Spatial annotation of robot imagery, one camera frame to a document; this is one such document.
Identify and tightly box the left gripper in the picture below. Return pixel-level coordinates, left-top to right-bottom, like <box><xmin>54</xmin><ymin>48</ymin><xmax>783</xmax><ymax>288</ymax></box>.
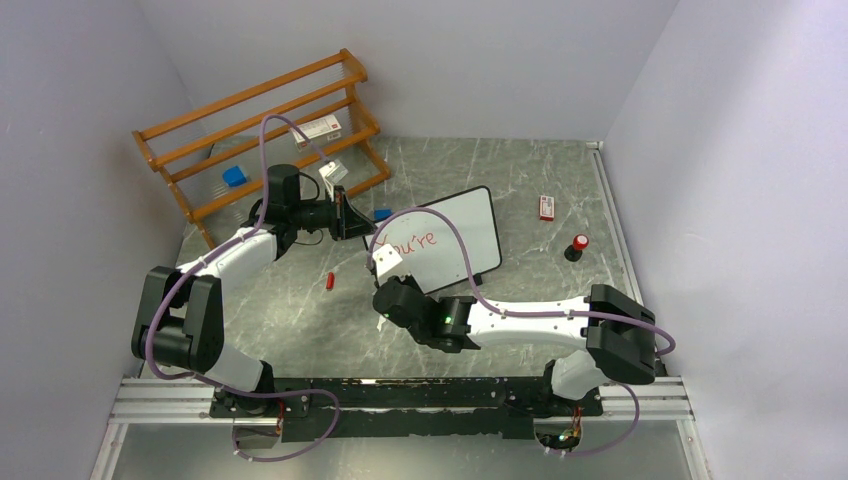
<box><xmin>290</xmin><ymin>187</ymin><xmax>378</xmax><ymax>243</ymax></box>

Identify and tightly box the small whiteboard with black frame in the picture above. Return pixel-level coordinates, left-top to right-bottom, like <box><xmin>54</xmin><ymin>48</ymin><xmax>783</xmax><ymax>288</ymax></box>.
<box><xmin>363</xmin><ymin>185</ymin><xmax>502</xmax><ymax>293</ymax></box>

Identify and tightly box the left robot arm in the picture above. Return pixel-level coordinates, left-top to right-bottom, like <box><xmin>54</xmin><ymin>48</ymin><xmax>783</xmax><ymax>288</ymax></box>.
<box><xmin>131</xmin><ymin>164</ymin><xmax>376</xmax><ymax>416</ymax></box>

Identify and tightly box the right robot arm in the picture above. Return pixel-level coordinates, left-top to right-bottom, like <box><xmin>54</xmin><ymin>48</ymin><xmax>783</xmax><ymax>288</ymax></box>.
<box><xmin>372</xmin><ymin>277</ymin><xmax>658</xmax><ymax>414</ymax></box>

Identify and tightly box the blue eraser on table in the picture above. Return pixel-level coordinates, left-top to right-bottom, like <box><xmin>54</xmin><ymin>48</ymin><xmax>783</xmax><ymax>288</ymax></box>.
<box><xmin>374</xmin><ymin>209</ymin><xmax>393</xmax><ymax>222</ymax></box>

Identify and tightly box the white red box on shelf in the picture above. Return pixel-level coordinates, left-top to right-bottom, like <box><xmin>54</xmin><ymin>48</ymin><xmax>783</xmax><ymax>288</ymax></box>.
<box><xmin>292</xmin><ymin>114</ymin><xmax>343</xmax><ymax>151</ymax></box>

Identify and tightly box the blue eraser on shelf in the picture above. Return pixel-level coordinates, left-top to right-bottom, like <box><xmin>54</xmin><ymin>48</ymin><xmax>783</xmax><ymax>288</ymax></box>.
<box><xmin>222</xmin><ymin>165</ymin><xmax>249</xmax><ymax>188</ymax></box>

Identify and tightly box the wooden tiered shelf rack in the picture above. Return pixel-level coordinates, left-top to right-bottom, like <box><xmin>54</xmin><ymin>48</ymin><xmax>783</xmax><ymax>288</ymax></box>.
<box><xmin>132</xmin><ymin>49</ymin><xmax>392</xmax><ymax>247</ymax></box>

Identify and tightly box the small red white box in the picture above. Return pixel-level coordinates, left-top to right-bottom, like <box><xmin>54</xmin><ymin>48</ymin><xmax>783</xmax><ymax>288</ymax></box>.
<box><xmin>538</xmin><ymin>195</ymin><xmax>556</xmax><ymax>222</ymax></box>

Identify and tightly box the red black stamp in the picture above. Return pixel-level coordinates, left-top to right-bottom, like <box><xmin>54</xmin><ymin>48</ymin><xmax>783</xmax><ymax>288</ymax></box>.
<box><xmin>563</xmin><ymin>233</ymin><xmax>590</xmax><ymax>262</ymax></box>

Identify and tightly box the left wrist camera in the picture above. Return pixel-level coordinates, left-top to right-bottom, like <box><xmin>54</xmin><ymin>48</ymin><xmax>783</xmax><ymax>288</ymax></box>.
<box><xmin>319</xmin><ymin>161</ymin><xmax>349</xmax><ymax>193</ymax></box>

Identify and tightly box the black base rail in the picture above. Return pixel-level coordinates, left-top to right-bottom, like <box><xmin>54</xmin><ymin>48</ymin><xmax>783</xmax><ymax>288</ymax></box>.
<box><xmin>208</xmin><ymin>376</ymin><xmax>603</xmax><ymax>443</ymax></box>

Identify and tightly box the purple cable at base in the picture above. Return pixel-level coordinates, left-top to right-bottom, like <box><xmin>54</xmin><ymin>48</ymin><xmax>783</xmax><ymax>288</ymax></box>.
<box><xmin>231</xmin><ymin>389</ymin><xmax>342</xmax><ymax>464</ymax></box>

